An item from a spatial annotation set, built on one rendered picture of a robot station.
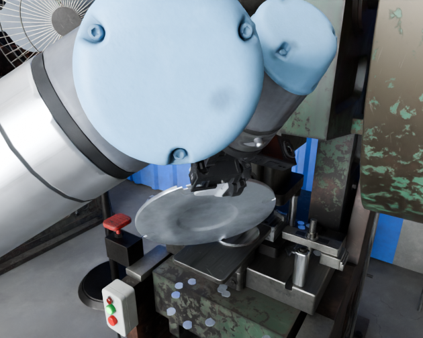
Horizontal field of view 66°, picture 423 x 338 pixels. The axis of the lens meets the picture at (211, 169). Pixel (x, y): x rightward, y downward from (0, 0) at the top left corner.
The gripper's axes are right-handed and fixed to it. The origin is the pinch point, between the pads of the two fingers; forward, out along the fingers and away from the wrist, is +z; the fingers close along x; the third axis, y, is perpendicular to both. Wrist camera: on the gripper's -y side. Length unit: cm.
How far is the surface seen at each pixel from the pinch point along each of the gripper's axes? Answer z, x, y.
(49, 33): 46, -82, 33
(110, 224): 41.5, -6.9, 19.4
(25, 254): 169, -31, 72
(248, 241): 23.8, 7.1, -12.2
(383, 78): -30.9, 2.1, -8.6
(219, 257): 22.0, 9.7, -3.6
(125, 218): 42.9, -8.3, 15.1
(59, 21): 38, -80, 29
